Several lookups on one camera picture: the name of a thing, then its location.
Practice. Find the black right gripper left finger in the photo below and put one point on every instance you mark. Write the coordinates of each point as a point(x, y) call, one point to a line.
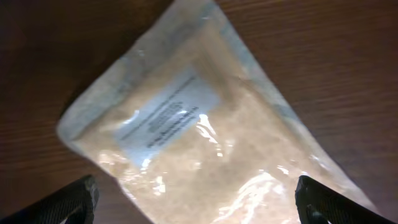
point(75, 203)

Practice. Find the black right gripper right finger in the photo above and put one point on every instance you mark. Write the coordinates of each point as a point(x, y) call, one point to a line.
point(319, 204)

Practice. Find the beige powder pouch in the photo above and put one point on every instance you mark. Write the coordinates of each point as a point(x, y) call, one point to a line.
point(193, 131)

